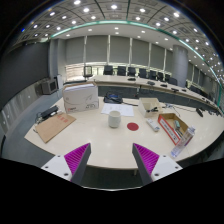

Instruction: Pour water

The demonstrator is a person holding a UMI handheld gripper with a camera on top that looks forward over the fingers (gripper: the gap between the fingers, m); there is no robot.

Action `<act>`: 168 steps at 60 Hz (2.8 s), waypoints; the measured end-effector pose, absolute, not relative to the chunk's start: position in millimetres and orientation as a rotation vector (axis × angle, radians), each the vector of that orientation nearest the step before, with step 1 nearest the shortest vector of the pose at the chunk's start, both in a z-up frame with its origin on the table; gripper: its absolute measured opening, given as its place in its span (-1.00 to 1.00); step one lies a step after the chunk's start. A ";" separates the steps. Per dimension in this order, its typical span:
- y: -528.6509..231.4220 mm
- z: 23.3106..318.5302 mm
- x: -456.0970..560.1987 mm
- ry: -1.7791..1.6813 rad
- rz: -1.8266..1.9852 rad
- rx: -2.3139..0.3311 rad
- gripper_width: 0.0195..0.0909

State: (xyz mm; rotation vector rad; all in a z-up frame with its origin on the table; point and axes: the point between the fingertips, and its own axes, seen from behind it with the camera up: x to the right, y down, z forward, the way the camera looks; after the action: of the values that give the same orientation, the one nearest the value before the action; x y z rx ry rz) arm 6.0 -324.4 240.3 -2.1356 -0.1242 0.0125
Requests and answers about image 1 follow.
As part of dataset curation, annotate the small white open box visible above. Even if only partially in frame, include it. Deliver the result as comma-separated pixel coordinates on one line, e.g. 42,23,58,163
137,97,164,119

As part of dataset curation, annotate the white remote control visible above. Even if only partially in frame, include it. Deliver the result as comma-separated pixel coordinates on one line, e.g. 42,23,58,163
145,118,161,133

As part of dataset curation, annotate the white cardboard paper box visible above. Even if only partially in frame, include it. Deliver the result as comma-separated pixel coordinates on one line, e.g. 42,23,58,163
62,82,100,114

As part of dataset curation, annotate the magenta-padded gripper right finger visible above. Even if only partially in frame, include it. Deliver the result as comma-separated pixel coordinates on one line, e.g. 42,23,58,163
132,143,183,186

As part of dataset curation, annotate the black desk console unit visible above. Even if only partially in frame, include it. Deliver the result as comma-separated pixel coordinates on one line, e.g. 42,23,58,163
103,92,124,105

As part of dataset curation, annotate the white ceramic mug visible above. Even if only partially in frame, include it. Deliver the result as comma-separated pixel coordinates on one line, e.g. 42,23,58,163
107,110,122,129

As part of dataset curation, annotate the long curved conference desk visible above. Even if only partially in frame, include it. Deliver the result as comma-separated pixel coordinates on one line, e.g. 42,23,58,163
63,74,223,113

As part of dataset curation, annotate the thin dark cable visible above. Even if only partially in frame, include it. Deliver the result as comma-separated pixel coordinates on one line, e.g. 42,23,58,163
163,102,198,113

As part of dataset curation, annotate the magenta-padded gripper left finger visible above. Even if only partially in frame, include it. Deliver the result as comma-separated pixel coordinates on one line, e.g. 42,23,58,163
40,142,92,186

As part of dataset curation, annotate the small black framed screen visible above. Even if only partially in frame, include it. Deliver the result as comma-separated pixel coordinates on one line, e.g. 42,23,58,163
83,65,94,78

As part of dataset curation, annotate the black flat device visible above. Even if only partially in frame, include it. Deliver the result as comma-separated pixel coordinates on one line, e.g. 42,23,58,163
35,105,60,123

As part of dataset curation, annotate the brown open cardboard box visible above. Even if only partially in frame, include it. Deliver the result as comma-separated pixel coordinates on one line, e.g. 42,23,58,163
157,112,190,146

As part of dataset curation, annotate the group of ceiling lights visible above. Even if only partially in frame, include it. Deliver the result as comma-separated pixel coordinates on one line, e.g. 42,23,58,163
19,0,224,78

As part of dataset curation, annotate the group of black desk units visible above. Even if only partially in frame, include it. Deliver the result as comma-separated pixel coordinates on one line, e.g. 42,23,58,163
127,77,189,93

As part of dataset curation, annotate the flat round red coaster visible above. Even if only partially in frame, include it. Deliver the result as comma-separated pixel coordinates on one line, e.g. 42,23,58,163
126,122,140,132

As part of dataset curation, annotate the flat brown cardboard piece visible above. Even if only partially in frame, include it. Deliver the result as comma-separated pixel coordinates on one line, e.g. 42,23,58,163
34,112,77,144

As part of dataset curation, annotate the grey box monitor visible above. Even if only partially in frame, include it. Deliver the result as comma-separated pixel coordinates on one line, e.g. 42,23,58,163
40,78,60,96

